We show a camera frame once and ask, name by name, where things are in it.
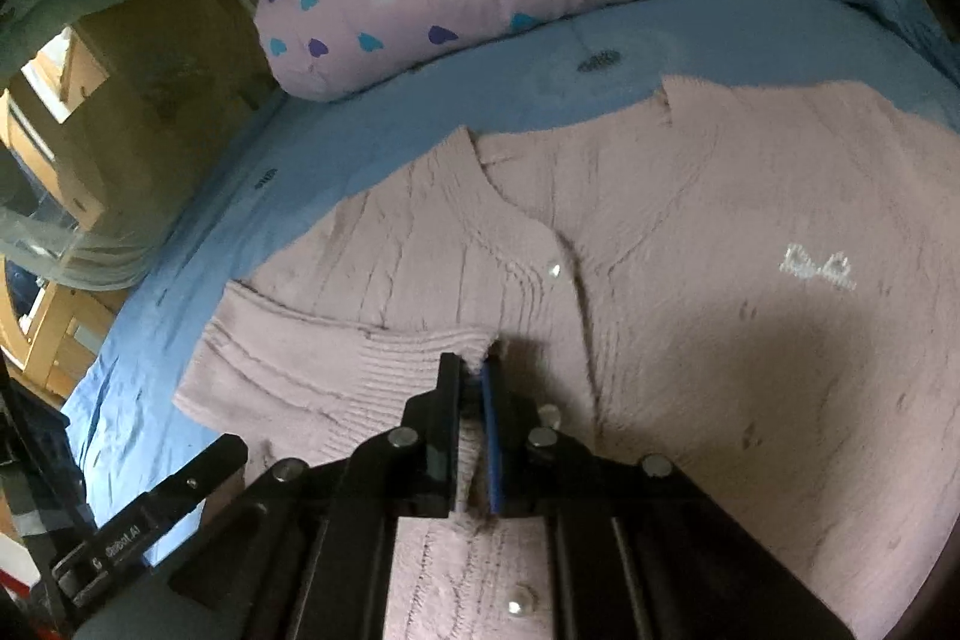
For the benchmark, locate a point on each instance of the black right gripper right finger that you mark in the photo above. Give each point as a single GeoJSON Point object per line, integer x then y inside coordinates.
{"type": "Point", "coordinates": [635, 550]}

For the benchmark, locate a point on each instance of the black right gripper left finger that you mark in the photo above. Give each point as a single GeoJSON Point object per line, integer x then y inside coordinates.
{"type": "Point", "coordinates": [306, 551]}

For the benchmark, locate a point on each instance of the pink knitted cardigan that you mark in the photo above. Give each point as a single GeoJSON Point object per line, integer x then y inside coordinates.
{"type": "Point", "coordinates": [761, 284]}

